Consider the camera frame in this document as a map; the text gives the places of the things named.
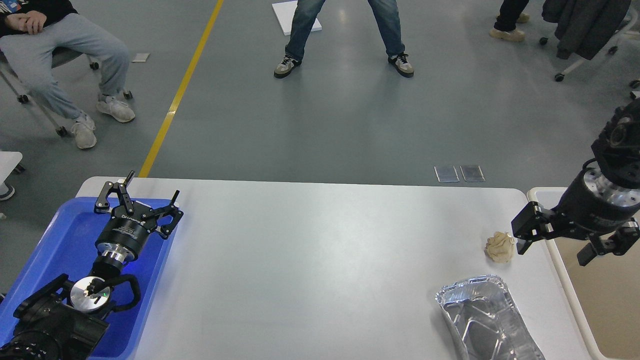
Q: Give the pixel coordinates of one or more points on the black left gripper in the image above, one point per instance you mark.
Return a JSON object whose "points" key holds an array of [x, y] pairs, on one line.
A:
{"points": [[131, 223]]}

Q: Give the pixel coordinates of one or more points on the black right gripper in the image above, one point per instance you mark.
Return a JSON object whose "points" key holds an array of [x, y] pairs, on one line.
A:
{"points": [[590, 207]]}

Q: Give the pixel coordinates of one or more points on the aluminium foil tray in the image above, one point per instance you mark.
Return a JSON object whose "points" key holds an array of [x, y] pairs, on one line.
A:
{"points": [[484, 322]]}

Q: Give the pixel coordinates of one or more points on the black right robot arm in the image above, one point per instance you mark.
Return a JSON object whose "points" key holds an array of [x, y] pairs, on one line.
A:
{"points": [[616, 150]]}

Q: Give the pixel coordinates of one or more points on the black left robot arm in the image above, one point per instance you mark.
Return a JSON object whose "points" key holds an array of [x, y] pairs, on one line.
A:
{"points": [[86, 290]]}

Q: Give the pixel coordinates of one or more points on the white plastic bin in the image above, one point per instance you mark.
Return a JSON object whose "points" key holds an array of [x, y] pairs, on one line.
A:
{"points": [[604, 297]]}

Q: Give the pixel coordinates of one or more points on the crumpled brown paper ball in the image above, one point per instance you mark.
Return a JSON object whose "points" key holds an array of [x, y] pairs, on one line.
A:
{"points": [[500, 247]]}

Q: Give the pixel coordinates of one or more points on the blue plastic tray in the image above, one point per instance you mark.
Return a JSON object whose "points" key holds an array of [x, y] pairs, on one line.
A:
{"points": [[68, 247]]}

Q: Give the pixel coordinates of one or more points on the right floor socket plate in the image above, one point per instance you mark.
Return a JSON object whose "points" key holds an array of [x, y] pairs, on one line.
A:
{"points": [[472, 173]]}

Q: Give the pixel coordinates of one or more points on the floor socket plate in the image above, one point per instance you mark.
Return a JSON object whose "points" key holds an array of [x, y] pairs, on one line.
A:
{"points": [[472, 173], [446, 174]]}

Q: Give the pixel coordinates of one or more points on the white side table corner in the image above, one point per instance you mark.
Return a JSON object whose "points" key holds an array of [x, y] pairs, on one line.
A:
{"points": [[9, 160]]}

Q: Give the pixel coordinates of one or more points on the left floor socket plate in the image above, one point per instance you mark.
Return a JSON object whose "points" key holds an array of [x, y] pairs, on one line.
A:
{"points": [[446, 174]]}

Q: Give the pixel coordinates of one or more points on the chair with dark coat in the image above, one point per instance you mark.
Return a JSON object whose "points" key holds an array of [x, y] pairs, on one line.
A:
{"points": [[587, 28]]}

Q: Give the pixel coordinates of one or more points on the person with beige shoes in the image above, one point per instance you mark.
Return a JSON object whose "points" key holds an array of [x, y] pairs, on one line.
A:
{"points": [[510, 14]]}

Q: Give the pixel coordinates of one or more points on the white board on floor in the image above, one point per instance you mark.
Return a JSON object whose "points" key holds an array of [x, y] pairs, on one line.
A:
{"points": [[284, 12]]}

